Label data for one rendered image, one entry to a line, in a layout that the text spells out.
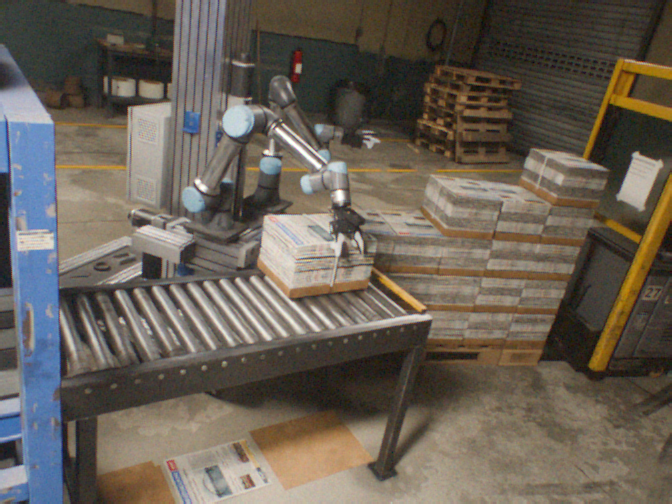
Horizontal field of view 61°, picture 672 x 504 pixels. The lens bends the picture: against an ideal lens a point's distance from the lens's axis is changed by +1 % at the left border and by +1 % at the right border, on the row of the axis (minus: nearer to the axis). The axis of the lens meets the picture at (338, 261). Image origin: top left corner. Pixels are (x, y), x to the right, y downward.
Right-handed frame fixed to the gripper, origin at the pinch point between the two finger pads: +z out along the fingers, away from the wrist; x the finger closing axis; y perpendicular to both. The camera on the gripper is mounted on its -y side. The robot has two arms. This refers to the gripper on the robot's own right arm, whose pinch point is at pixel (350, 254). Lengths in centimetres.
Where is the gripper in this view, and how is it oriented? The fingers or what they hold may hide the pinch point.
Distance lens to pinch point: 212.2
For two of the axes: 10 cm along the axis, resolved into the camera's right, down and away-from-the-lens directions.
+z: 1.2, 9.9, -0.3
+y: -5.4, 0.9, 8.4
